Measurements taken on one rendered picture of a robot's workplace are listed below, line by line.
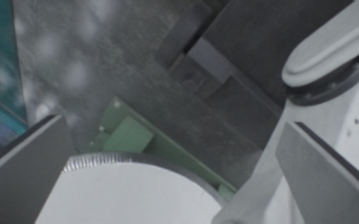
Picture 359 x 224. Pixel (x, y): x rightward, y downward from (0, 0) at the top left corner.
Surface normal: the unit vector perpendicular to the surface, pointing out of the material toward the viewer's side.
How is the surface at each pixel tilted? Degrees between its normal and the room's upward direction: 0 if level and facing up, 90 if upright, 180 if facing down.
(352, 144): 64
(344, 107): 90
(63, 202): 90
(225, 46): 0
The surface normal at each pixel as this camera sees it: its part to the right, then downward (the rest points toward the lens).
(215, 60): 0.10, 0.14
